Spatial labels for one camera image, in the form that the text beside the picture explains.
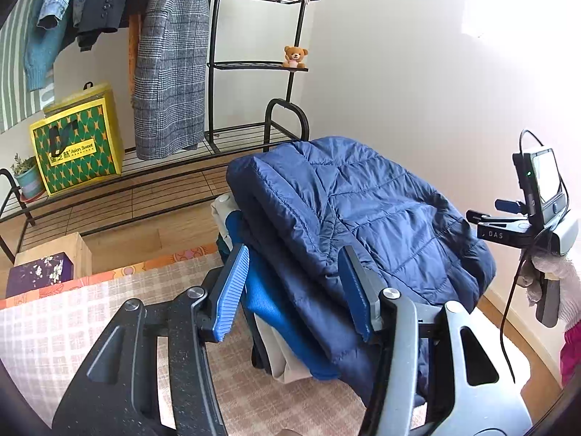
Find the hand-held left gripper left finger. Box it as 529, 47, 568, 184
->
52, 244, 250, 436

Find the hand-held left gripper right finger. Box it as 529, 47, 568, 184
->
338, 245, 534, 436

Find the navy puffer jacket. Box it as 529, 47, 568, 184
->
226, 135, 496, 412

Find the black metal clothes rack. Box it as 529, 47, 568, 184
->
0, 0, 321, 264

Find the person's right hand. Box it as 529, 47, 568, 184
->
520, 254, 581, 330

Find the bright blue garment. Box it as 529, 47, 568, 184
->
224, 211, 341, 381

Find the orange patterned bedsheet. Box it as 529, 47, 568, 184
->
0, 243, 219, 312

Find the folded white garment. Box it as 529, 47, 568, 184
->
211, 193, 314, 384

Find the pink checked blanket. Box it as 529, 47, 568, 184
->
0, 252, 427, 436

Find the wooden box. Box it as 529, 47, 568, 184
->
13, 233, 93, 282

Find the purple floral box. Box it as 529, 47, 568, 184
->
5, 254, 76, 300

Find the yellow green patterned bag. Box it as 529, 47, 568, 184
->
29, 82, 124, 197

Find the grey plaid coat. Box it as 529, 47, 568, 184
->
133, 0, 224, 161

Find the small potted plant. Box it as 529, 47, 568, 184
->
11, 153, 46, 201

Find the small teddy bear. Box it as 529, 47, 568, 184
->
282, 45, 309, 70

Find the orange hanging cloth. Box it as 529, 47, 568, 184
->
128, 13, 142, 98

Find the teal knit sweater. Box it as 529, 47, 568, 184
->
24, 0, 96, 92

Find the grey striped cloth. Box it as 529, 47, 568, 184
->
0, 0, 57, 134

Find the black blazer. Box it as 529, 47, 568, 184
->
75, 0, 137, 52

